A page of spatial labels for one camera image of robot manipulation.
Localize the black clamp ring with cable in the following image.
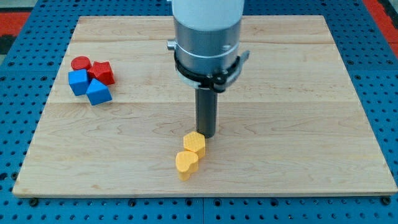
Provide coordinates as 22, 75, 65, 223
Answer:
173, 49, 251, 94

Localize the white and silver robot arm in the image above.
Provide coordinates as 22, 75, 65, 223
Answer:
167, 0, 249, 138

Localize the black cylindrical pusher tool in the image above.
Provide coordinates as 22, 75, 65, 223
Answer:
195, 89, 218, 139

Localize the yellow heart block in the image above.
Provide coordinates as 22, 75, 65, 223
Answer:
175, 151, 199, 181

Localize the wooden board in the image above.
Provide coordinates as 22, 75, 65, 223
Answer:
12, 16, 397, 198

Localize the blue triangle block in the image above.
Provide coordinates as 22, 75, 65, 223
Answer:
86, 78, 112, 106

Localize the blue cube block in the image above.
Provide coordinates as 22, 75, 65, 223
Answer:
68, 69, 90, 96

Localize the red cylinder block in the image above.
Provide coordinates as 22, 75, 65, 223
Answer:
70, 56, 92, 70

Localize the red star block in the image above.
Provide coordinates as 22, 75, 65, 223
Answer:
88, 62, 115, 85

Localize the yellow hexagon block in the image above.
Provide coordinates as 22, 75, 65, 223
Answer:
183, 131, 206, 159

